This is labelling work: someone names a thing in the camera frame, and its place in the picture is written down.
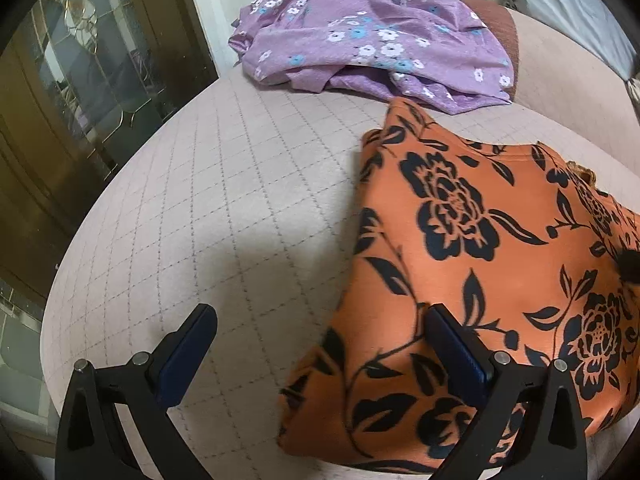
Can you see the grey pillow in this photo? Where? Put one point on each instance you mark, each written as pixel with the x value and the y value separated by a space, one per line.
pixel 591 25

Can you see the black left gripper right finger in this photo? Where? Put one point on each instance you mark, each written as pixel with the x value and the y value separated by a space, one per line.
pixel 551 442

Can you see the orange black floral garment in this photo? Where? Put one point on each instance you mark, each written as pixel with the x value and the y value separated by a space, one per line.
pixel 514 243

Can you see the pink quilted bed mattress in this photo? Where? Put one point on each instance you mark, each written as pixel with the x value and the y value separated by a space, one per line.
pixel 245 200

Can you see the pink bolster pillow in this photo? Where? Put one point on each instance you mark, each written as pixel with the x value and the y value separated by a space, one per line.
pixel 557 78

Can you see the purple floral garment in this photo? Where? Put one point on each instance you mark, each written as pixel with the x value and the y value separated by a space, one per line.
pixel 438 52

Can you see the brown glass door cabinet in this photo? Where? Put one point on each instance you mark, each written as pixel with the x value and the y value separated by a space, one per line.
pixel 88 92

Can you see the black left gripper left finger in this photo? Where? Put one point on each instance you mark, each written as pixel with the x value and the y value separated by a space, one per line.
pixel 91 441

